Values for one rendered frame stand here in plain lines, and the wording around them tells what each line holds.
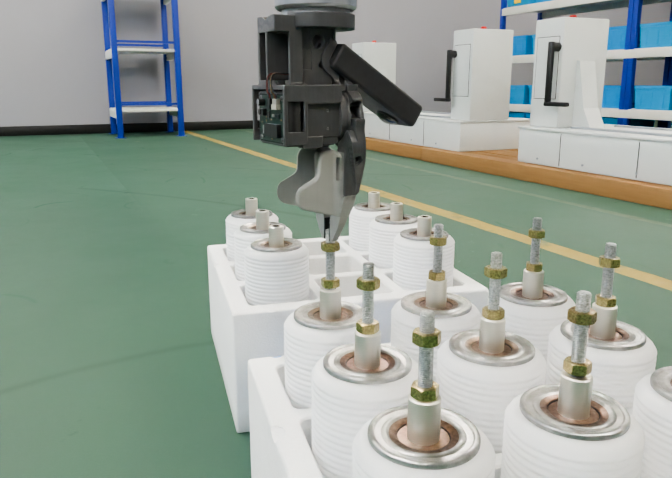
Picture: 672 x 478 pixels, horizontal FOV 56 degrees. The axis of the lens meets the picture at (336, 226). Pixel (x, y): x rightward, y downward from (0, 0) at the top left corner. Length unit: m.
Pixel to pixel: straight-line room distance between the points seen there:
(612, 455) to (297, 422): 0.27
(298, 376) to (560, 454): 0.28
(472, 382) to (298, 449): 0.16
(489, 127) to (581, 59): 0.81
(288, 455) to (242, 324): 0.35
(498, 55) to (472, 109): 0.36
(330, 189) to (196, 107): 6.35
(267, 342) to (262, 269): 0.10
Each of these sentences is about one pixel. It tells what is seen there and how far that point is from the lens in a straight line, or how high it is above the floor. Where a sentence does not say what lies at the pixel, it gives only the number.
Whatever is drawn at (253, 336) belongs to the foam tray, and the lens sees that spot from 0.89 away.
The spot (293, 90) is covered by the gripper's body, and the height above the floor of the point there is 0.48.
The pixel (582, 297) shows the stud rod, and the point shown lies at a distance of 0.47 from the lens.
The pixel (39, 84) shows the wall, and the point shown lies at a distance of 6.75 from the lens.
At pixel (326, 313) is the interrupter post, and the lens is 0.64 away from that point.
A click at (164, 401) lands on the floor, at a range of 1.06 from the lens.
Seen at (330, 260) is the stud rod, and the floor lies 0.31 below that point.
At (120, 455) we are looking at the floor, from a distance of 0.94.
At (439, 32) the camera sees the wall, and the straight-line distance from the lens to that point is 8.16.
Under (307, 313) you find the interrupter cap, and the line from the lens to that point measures 0.66.
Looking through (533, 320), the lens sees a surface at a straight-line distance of 0.71.
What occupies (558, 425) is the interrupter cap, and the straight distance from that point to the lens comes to 0.48.
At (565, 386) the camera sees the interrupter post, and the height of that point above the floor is 0.27.
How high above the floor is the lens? 0.48
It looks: 13 degrees down
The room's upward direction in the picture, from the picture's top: straight up
